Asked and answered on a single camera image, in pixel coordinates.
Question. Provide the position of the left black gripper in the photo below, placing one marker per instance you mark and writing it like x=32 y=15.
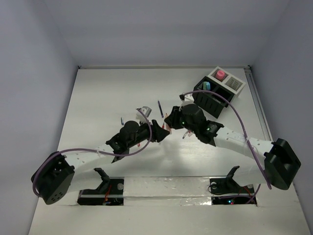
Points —
x=157 y=133

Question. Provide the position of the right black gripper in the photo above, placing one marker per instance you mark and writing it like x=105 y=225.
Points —
x=172 y=119

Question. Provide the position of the orange highlighter marker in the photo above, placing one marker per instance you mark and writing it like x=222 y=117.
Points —
x=166 y=125

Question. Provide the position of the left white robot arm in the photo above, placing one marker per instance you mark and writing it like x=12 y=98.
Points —
x=80 y=168

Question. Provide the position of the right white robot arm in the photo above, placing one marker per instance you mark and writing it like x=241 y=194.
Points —
x=276 y=162

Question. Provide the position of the purple pen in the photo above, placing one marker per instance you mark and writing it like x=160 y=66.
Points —
x=160 y=109

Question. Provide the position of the black two-compartment pen holder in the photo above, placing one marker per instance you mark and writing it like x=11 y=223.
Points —
x=210 y=102

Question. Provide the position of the foil tape strip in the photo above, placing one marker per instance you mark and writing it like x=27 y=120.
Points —
x=167 y=191

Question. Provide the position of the pink cylinder sharpener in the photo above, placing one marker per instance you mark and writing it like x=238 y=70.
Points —
x=220 y=75

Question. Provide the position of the white grey tray box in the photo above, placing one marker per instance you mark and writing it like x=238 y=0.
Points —
x=230 y=82

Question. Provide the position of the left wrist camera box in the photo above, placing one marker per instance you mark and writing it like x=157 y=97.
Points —
x=145 y=110

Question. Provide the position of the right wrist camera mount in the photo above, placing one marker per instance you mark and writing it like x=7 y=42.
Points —
x=186 y=99

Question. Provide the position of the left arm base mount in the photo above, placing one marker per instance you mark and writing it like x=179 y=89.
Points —
x=108 y=193

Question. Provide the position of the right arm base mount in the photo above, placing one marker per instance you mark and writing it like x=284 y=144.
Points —
x=225 y=191

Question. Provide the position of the aluminium rail right edge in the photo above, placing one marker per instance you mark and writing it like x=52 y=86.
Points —
x=257 y=103

